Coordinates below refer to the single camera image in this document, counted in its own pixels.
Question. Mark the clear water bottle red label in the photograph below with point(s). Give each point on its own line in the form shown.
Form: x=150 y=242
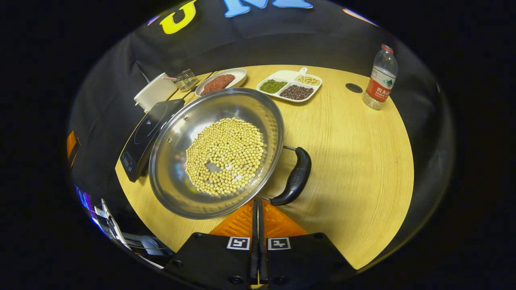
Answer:
x=381 y=78

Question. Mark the black induction cooktop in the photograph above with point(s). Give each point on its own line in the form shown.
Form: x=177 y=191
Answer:
x=141 y=141

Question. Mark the small heap of yellow beans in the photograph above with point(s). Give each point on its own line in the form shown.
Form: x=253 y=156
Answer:
x=308 y=80

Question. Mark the white divided dish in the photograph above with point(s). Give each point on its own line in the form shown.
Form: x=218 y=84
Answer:
x=287 y=75

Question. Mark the pile of soybeans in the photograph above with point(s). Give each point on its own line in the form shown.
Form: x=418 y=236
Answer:
x=225 y=157

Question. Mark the white toaster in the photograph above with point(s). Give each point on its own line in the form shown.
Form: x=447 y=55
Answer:
x=155 y=92

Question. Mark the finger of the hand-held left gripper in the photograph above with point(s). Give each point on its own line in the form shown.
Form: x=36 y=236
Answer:
x=71 y=146

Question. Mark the heap of green beans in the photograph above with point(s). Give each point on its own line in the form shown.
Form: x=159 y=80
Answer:
x=273 y=85

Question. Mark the red meat piece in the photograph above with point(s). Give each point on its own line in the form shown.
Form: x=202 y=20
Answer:
x=209 y=86
x=225 y=79

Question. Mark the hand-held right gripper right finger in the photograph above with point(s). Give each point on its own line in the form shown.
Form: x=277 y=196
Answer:
x=306 y=262

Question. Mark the heap of dark red beans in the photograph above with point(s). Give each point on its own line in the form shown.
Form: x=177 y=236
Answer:
x=296 y=92

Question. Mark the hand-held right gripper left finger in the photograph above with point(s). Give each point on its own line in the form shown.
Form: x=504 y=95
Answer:
x=209 y=262

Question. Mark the round white plate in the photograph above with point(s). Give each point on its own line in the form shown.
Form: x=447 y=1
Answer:
x=240 y=76

